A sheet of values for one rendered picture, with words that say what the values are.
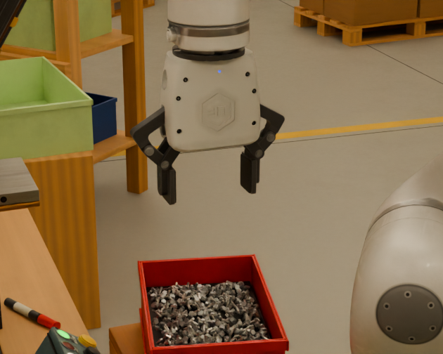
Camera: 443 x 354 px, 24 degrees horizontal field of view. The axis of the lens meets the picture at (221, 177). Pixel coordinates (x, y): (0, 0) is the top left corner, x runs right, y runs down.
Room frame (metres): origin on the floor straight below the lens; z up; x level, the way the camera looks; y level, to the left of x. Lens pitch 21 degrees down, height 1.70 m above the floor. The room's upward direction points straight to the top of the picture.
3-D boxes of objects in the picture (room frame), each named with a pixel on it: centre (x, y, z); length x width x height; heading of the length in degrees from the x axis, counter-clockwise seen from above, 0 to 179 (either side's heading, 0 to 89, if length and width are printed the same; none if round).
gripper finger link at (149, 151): (1.02, 0.07, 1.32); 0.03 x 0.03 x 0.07; 20
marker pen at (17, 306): (1.47, 0.31, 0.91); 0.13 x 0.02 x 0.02; 48
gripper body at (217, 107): (1.04, 0.01, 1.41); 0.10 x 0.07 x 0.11; 110
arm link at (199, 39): (1.03, 0.02, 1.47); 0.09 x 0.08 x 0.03; 110
